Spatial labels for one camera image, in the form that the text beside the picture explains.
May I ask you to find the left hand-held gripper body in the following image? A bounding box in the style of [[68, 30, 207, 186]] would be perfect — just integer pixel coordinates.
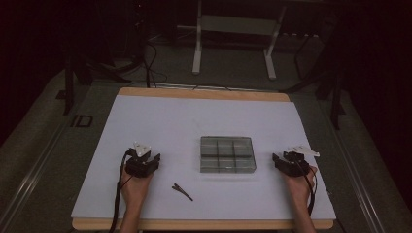
[[124, 141, 161, 179]]

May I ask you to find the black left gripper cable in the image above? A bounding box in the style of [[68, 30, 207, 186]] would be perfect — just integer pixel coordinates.
[[108, 149, 135, 233]]

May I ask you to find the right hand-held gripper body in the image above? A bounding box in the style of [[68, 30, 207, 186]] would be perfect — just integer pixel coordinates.
[[279, 145, 321, 178]]

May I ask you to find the person's left hand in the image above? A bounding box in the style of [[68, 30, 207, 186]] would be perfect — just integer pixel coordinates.
[[120, 165, 155, 209]]

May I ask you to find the dark metal hair clip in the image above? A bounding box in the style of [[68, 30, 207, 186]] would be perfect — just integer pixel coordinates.
[[171, 183, 194, 202]]

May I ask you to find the metal floor rail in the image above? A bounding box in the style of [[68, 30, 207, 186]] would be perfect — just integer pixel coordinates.
[[0, 122, 70, 229], [319, 96, 387, 233]]

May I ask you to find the wooden table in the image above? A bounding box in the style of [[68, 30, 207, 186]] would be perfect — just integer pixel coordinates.
[[71, 86, 334, 231]]

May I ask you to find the clear plastic compartment box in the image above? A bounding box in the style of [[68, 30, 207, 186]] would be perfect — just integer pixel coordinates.
[[199, 135, 258, 175]]

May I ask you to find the white metal stand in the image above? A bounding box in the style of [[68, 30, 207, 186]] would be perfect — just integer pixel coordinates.
[[191, 0, 288, 81]]

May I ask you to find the silver strip behind table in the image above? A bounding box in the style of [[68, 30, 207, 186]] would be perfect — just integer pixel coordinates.
[[151, 83, 258, 93]]

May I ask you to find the black stand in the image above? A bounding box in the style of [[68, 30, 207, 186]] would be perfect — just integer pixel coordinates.
[[281, 13, 347, 131], [55, 52, 132, 117]]

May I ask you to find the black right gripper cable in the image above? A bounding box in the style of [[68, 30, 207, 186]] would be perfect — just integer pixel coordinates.
[[299, 158, 320, 217]]

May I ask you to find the black floor cable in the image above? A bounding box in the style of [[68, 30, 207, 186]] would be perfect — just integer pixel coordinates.
[[141, 41, 169, 89]]

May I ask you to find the person's right hand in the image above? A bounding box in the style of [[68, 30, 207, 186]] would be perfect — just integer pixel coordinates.
[[281, 165, 319, 209]]

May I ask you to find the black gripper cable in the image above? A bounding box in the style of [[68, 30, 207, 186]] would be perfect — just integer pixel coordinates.
[[299, 158, 320, 217], [108, 149, 135, 233]]

